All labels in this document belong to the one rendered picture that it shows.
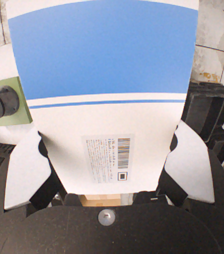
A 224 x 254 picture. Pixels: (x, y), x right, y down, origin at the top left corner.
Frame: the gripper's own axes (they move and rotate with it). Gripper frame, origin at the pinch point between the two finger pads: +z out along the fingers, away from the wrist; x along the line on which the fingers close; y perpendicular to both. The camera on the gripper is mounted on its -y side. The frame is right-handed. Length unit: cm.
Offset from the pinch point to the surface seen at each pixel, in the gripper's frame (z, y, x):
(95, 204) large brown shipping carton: 25, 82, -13
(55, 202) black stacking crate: 23, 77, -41
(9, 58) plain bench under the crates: 41, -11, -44
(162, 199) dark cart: 65, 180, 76
